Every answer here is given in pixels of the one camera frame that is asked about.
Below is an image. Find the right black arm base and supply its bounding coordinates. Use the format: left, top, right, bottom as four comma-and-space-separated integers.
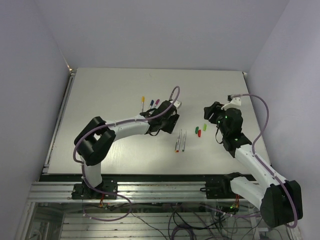
199, 172, 255, 200

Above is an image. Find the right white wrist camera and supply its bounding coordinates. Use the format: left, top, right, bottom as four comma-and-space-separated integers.
221, 94, 242, 111

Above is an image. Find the aluminium frame rail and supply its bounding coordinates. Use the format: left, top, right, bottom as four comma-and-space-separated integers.
27, 181, 236, 204

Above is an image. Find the red whiteboard marker pen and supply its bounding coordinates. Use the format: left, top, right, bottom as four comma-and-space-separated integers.
175, 130, 182, 153

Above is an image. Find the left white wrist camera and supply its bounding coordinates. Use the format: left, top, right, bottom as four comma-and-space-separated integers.
173, 100, 182, 110

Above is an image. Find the orange whiteboard marker pen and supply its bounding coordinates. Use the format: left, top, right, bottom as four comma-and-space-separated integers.
141, 96, 145, 113

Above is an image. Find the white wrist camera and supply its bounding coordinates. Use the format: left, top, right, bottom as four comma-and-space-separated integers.
221, 94, 242, 111
173, 100, 182, 110

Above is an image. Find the yellow whiteboard marker pen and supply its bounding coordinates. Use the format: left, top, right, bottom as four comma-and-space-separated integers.
174, 129, 182, 153

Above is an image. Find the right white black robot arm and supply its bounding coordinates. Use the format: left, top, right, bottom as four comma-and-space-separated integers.
204, 101, 303, 228

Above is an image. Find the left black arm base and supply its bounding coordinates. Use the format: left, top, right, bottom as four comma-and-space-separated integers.
71, 178, 118, 200

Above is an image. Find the green whiteboard marker pen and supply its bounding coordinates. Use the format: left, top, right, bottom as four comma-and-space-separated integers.
182, 130, 187, 152

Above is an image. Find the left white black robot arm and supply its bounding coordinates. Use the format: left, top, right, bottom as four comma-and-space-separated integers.
73, 99, 182, 199

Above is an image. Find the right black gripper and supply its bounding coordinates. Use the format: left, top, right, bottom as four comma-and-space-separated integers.
204, 101, 233, 136

